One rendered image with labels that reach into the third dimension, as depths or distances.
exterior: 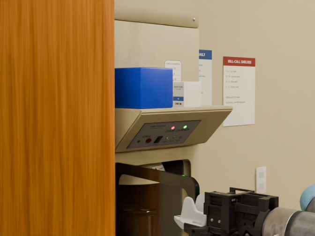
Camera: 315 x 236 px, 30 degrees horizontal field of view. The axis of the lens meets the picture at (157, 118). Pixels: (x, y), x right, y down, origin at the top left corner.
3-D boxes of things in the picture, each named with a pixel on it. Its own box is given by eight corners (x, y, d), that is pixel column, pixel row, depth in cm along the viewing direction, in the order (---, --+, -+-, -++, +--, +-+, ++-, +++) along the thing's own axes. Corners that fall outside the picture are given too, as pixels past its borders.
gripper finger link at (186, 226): (196, 218, 105) (235, 226, 99) (196, 228, 105) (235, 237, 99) (178, 222, 101) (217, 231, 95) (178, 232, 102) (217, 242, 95)
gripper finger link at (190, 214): (176, 192, 108) (214, 198, 101) (175, 224, 108) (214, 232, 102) (163, 194, 106) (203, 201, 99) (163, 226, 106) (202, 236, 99)
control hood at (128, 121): (105, 151, 133) (105, 107, 133) (199, 142, 156) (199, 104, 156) (139, 156, 125) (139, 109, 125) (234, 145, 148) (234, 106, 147)
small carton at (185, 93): (172, 106, 144) (172, 81, 144) (190, 106, 147) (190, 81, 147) (183, 106, 140) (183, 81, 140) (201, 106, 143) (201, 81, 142)
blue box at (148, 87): (110, 107, 133) (110, 68, 133) (143, 106, 140) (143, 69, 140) (141, 108, 126) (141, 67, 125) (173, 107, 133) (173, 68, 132)
